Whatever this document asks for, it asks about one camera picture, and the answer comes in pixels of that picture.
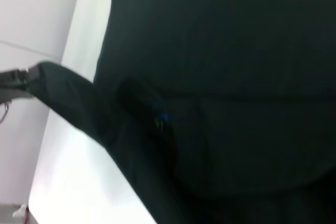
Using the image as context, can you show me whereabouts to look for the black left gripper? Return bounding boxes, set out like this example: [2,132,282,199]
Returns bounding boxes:
[0,62,40,102]

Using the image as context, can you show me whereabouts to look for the black shirt with FREE print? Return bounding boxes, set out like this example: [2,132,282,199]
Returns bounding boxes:
[30,0,336,224]

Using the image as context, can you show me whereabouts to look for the small white plastic object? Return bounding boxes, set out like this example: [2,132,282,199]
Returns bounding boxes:
[12,204,27,217]

